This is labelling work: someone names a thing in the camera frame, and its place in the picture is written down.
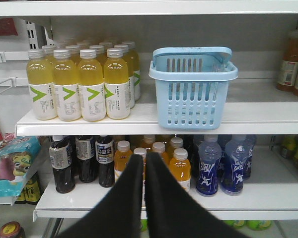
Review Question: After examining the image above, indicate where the pale yellow drink bottle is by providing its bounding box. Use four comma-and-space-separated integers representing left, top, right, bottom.
104, 48, 131, 119
26, 49, 57, 120
77, 49, 106, 121
53, 49, 81, 121

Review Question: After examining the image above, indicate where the dark tea bottle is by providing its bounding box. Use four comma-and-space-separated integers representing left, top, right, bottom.
75, 135, 97, 183
49, 135, 75, 193
95, 135, 115, 188

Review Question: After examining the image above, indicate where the red lid sauce jar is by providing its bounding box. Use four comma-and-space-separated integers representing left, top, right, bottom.
0, 221, 26, 238

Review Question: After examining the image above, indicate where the teal snack bag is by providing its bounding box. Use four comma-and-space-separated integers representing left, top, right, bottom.
0, 136, 42, 197

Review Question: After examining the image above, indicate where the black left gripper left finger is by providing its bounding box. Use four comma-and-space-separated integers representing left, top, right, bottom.
57, 155, 144, 238

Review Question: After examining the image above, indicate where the orange vitamin drink bottle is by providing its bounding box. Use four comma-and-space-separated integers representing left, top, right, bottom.
169, 148, 191, 192
134, 147, 147, 160
152, 142, 170, 166
114, 140, 133, 182

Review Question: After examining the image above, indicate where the white metal shelf unit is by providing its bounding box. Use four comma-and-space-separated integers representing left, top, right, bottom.
0, 0, 298, 238

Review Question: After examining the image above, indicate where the blue sports drink bottle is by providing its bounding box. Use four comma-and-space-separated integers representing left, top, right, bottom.
221, 134, 249, 196
243, 134, 257, 180
196, 134, 222, 196

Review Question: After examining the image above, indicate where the light blue plastic basket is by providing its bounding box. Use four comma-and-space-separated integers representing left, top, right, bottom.
149, 47, 238, 130

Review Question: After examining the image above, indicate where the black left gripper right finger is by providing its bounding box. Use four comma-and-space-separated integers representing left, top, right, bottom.
145, 152, 246, 238

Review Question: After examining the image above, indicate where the orange C100 juice bottle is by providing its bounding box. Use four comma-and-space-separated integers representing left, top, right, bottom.
276, 30, 298, 91

